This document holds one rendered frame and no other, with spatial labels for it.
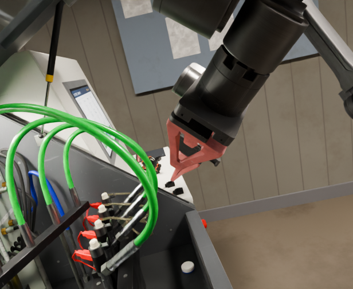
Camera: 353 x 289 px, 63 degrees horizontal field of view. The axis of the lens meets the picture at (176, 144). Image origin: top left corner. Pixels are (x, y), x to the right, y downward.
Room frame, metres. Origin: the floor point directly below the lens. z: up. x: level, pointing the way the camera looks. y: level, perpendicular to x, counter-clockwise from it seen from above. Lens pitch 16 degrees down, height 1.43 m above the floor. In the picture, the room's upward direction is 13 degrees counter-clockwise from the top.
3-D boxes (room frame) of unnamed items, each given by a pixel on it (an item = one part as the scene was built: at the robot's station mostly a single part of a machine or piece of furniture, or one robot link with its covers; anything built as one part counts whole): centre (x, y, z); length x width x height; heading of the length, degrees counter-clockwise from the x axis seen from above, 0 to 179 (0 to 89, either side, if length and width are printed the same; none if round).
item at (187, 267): (0.73, 0.05, 0.84); 0.04 x 0.04 x 0.01
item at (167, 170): (1.24, 0.13, 0.96); 0.70 x 0.22 x 0.03; 5
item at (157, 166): (1.28, 0.13, 1.01); 0.23 x 0.11 x 0.06; 5
